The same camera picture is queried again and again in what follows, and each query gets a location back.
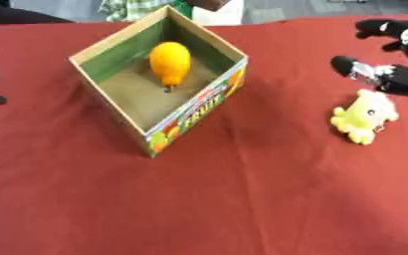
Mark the cardboard box with green inside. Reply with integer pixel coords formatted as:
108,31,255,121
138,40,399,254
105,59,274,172
68,4,252,158

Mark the yellow soft toy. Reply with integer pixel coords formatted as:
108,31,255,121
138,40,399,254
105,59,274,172
329,88,401,146

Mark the orange toy pear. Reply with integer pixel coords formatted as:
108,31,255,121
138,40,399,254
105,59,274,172
148,41,194,94

